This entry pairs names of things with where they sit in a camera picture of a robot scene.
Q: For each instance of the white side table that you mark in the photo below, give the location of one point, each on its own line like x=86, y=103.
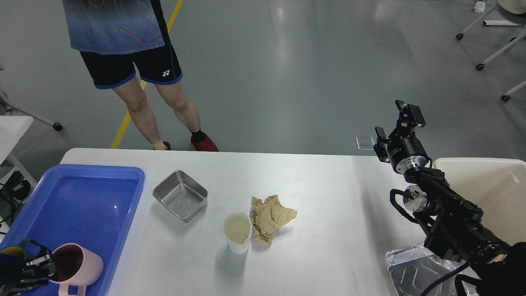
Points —
x=12, y=128

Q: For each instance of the white paper cup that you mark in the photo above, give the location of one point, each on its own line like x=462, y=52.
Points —
x=237, y=230

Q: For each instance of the pink plastic mug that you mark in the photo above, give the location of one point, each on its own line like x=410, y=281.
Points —
x=75, y=266

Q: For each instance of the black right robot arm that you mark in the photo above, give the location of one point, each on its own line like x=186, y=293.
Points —
x=451, y=223

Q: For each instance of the grey chair leg with caster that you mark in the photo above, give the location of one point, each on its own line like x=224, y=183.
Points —
x=10, y=108

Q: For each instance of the blue plastic bin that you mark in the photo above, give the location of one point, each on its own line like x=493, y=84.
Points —
x=91, y=205

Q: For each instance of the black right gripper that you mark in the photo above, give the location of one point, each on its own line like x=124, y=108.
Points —
x=405, y=151

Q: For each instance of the crumpled brown paper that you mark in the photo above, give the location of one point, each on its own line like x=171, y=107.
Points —
x=267, y=216

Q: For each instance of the standing person in shorts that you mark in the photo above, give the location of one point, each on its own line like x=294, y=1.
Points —
x=123, y=42

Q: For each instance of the beige plastic bin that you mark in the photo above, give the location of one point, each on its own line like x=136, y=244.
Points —
x=497, y=186

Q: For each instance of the aluminium foil tray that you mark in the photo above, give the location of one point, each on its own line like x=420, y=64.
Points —
x=413, y=268

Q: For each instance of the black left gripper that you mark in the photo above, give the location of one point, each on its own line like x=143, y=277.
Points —
x=13, y=282

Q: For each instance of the dark blue HOME mug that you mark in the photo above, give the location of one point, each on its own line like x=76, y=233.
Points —
x=21, y=251

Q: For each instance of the white rolling chair base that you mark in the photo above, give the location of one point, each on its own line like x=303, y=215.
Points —
x=489, y=36

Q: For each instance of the square stainless steel tray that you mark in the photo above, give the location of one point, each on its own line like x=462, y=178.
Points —
x=181, y=195

